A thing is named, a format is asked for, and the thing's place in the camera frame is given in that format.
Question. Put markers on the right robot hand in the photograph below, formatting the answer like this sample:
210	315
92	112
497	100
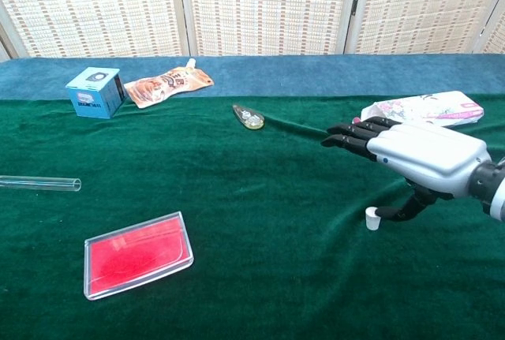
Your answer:
430	150

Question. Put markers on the small white cap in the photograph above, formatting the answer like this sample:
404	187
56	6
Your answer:
371	219

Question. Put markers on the clear glass test tube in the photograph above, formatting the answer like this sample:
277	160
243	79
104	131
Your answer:
39	183

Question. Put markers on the floral white pink carton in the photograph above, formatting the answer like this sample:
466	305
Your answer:
434	109

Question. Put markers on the blue carpet table cover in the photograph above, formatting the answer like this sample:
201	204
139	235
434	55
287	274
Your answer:
315	73

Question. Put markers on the clear teardrop plastic packet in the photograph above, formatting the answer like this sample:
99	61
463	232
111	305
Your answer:
250	118

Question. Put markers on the green velvet cloth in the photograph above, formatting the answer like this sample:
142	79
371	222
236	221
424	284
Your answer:
252	217

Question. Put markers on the orange spout pouch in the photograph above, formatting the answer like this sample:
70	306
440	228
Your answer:
165	85

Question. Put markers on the red clear plastic case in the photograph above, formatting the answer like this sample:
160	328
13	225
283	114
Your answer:
134	257

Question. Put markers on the light blue cardboard box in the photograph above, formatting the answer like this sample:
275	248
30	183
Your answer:
92	95

